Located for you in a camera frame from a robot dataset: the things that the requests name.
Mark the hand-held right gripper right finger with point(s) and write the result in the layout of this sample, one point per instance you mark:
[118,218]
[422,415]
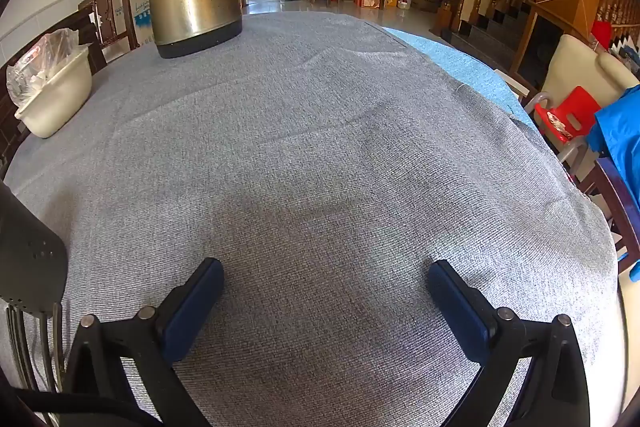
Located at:
[452,307]

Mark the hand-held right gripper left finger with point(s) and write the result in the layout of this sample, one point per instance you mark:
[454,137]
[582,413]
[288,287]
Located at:
[197,307]

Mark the bundle of dark chopsticks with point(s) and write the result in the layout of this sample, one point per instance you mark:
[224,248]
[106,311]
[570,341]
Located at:
[46,347]

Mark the dark grey utensil holder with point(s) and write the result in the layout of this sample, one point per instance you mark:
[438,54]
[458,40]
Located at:
[30,247]

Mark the reddish wooden chair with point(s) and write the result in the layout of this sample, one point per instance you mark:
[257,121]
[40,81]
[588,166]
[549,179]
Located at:
[617,202]

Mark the grey tablecloth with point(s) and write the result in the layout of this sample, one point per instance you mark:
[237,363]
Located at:
[325,157]

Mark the white step stool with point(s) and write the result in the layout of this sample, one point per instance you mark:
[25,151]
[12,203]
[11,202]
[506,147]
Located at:
[515,82]

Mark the red plastic chair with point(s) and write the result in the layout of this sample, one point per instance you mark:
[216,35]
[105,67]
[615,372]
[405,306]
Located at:
[575,107]

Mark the blue jacket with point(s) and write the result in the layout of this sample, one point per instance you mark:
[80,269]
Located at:
[620,127]

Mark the white plastic basin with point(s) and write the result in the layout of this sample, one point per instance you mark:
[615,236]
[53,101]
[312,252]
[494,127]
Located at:
[60,97]

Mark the cream armchair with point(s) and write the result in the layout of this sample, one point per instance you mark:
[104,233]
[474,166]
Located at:
[570,67]

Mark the clear plastic bag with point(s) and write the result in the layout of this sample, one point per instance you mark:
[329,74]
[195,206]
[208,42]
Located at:
[35,62]

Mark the white chest freezer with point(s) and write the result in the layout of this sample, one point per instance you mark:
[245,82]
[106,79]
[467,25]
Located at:
[142,17]

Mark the dark wooden chair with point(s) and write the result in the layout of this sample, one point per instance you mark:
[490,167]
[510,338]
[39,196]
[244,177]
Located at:
[129,17]

